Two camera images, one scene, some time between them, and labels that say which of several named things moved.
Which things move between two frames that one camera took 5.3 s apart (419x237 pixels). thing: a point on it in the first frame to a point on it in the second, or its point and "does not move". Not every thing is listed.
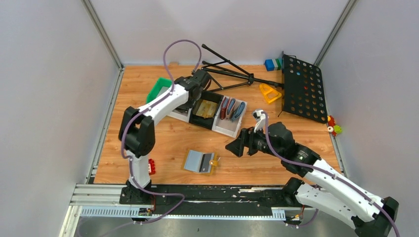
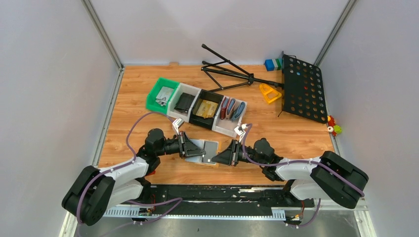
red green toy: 333,128 does not move
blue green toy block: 273,64 does not move
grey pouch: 199,162 to 211,148
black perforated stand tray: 302,89 does not move
